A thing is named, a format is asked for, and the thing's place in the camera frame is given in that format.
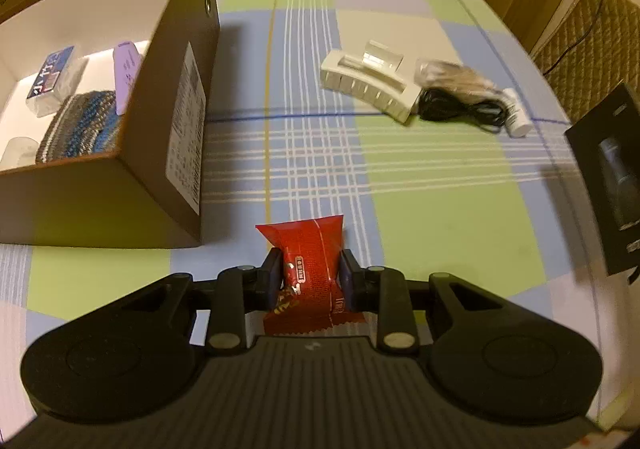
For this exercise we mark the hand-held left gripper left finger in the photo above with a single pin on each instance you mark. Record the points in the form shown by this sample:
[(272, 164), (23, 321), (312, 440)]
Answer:
[(274, 274)]

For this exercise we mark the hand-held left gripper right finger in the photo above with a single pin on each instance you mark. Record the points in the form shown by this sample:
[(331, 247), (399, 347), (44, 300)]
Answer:
[(347, 279)]

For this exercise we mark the red snack packet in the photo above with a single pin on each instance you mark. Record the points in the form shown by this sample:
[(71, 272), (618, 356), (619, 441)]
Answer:
[(310, 249)]

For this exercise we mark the brown cardboard box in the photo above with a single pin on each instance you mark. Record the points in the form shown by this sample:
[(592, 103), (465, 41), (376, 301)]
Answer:
[(100, 199)]

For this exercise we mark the cream plastic holder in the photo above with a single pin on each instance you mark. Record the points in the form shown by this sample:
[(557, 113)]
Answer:
[(370, 89)]

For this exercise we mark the clear plastic bag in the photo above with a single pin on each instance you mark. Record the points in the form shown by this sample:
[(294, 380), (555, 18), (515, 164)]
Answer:
[(450, 76)]

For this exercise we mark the small white bottle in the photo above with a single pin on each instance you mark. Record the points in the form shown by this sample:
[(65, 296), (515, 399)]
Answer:
[(517, 119)]

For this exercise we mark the striped knitted cloth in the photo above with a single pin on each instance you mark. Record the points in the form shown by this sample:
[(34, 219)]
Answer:
[(80, 124)]

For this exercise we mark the purple pouch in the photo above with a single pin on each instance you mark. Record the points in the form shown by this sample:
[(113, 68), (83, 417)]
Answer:
[(125, 74)]

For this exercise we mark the black product box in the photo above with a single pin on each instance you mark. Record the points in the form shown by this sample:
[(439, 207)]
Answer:
[(590, 154)]

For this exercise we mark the blue tissue packet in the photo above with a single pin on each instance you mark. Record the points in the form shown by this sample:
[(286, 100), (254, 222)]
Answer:
[(52, 74)]

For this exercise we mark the quilted brown chair cover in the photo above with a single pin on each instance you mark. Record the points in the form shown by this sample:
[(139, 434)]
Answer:
[(590, 29)]

